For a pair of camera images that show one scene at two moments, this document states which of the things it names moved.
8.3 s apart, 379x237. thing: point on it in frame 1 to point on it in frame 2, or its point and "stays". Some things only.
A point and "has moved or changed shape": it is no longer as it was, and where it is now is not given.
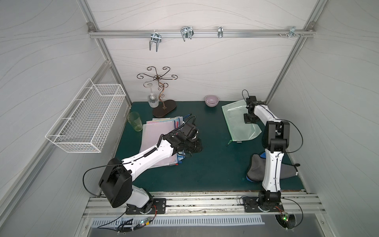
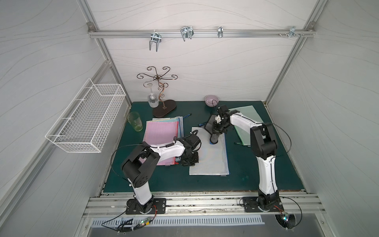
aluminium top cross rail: x=274 y=33 stays
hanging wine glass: x=153 y=98 stays
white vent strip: x=124 y=221 stays
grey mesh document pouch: x=178 y=121 to x=212 y=158
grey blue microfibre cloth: x=255 y=172 to x=214 y=138
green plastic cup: x=135 y=121 stays
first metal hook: x=155 y=37 stays
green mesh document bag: x=238 y=130 has moved or changed shape
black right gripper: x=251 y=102 to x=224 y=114
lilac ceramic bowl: x=211 y=100 stays
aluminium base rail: x=207 y=204 stays
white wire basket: x=84 y=125 stays
